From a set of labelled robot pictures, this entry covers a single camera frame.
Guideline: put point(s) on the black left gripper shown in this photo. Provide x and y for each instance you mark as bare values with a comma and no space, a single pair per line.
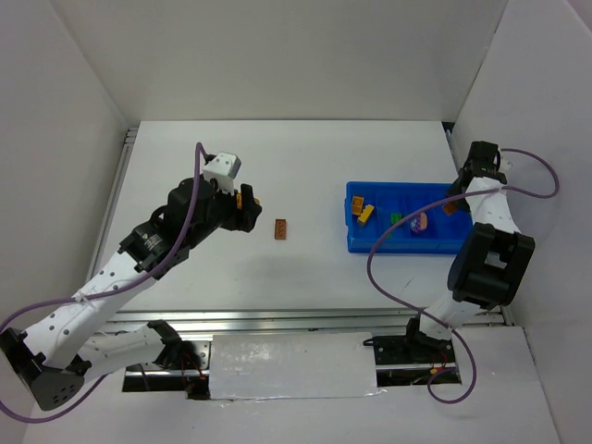
241,211

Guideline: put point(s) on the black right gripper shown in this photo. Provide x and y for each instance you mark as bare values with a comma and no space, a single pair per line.
461,183

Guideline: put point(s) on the brown 2x4 lego plate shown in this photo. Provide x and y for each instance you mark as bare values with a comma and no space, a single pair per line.
280,229

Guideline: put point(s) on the purple oval flower lego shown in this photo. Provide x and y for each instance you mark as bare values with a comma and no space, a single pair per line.
419,223

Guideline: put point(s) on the green lego brick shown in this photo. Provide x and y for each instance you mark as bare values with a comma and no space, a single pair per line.
395,219

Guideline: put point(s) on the yellow 2x4 lego brick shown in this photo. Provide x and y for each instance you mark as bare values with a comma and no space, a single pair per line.
365,215

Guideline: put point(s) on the orange 2x4 lego brick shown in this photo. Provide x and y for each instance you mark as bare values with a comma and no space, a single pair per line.
450,208

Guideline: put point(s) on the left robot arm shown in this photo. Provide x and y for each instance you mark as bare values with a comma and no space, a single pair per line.
57,356

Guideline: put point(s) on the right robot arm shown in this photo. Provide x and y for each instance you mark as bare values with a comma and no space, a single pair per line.
490,265

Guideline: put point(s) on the white taped cover plate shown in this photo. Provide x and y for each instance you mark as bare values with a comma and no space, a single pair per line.
292,366

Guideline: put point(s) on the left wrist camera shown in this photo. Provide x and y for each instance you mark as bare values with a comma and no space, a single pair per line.
220,170

